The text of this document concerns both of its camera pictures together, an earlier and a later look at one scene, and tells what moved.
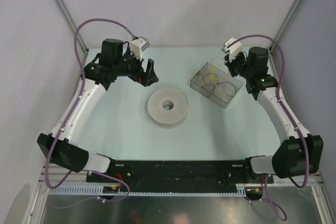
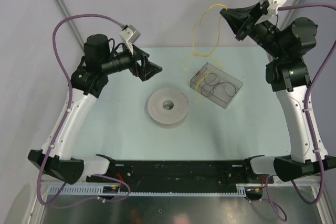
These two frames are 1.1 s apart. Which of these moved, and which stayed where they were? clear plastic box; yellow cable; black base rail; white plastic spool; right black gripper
Moved: right black gripper; yellow cable
Stayed: clear plastic box; black base rail; white plastic spool
